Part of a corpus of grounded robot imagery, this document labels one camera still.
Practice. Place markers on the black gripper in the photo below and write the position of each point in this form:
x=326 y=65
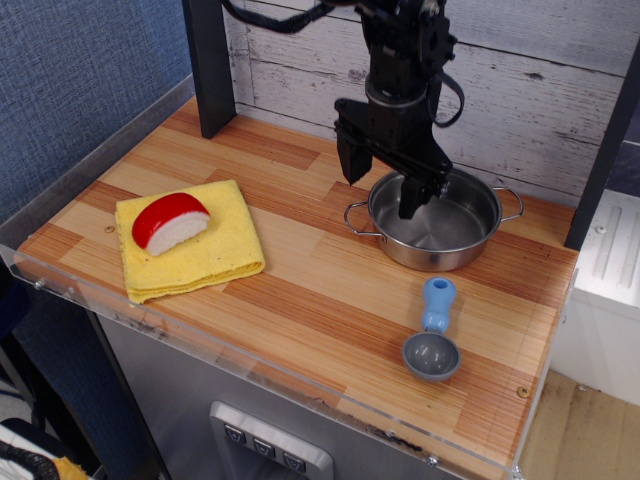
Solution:
x=400 y=138

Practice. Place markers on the stainless steel stockpot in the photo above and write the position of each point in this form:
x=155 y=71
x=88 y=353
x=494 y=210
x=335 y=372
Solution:
x=445 y=234

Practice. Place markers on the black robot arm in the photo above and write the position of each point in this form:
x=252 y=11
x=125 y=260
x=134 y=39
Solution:
x=408 y=43

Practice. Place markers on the yellow folded cloth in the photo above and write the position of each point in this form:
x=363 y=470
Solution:
x=228 y=249

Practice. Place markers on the blue grey ice cream scoop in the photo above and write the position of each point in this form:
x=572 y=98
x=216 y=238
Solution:
x=431 y=355

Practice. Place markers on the red white toy sushi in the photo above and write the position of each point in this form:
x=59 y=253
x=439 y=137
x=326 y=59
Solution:
x=169 y=221

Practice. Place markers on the clear acrylic front guard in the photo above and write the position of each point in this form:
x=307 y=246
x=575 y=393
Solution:
x=288 y=358

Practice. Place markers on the white appliance at right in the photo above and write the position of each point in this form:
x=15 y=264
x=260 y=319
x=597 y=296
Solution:
x=597 y=342

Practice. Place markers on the silver button control panel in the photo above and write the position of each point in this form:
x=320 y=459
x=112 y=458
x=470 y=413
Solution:
x=270 y=442

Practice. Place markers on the yellow object bottom left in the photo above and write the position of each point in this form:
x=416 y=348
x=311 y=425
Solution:
x=67 y=470

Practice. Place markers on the black right vertical post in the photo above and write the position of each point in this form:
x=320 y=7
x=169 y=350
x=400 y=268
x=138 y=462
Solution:
x=613 y=138

